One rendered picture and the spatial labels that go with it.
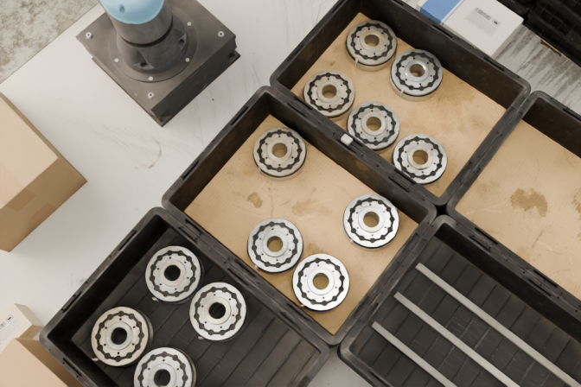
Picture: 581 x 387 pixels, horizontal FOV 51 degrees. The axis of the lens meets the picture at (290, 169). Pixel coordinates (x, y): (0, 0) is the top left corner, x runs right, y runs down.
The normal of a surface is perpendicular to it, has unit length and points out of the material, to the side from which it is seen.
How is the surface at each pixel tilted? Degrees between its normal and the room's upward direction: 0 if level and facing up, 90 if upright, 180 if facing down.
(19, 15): 0
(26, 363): 0
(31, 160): 0
